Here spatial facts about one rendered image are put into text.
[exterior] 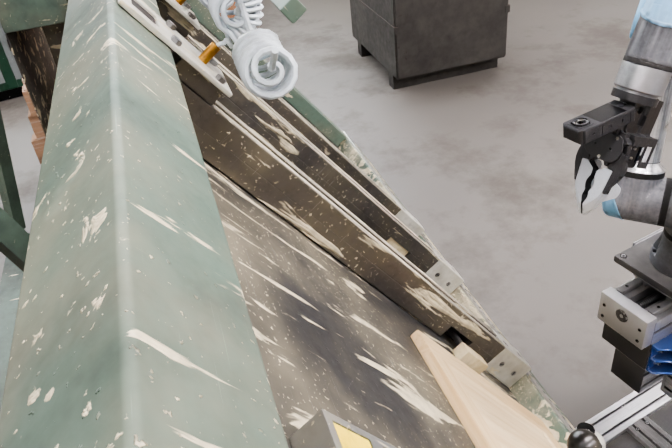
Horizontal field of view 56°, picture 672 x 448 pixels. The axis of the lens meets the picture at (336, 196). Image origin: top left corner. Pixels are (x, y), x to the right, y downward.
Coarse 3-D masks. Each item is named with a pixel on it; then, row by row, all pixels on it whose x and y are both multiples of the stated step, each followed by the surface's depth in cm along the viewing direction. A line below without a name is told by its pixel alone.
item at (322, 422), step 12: (312, 420) 52; (324, 420) 51; (336, 420) 53; (300, 432) 52; (312, 432) 51; (324, 432) 51; (336, 432) 51; (360, 432) 54; (300, 444) 52; (312, 444) 51; (324, 444) 50; (336, 444) 49; (372, 444) 55; (384, 444) 57
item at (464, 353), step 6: (462, 342) 127; (456, 348) 127; (462, 348) 126; (468, 348) 126; (456, 354) 126; (462, 354) 125; (468, 354) 125; (474, 354) 126; (462, 360) 125; (468, 360) 126; (474, 360) 126; (480, 360) 127; (474, 366) 127; (480, 366) 128; (486, 366) 128; (480, 372) 129
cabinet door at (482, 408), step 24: (432, 360) 105; (456, 360) 117; (456, 384) 103; (480, 384) 117; (456, 408) 98; (480, 408) 105; (504, 408) 119; (480, 432) 93; (504, 432) 105; (528, 432) 120
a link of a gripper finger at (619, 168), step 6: (624, 156) 99; (612, 162) 101; (618, 162) 100; (624, 162) 99; (612, 168) 101; (618, 168) 100; (624, 168) 100; (612, 174) 101; (618, 174) 100; (624, 174) 100; (612, 180) 101; (618, 180) 101; (606, 186) 102; (612, 186) 101; (606, 192) 102
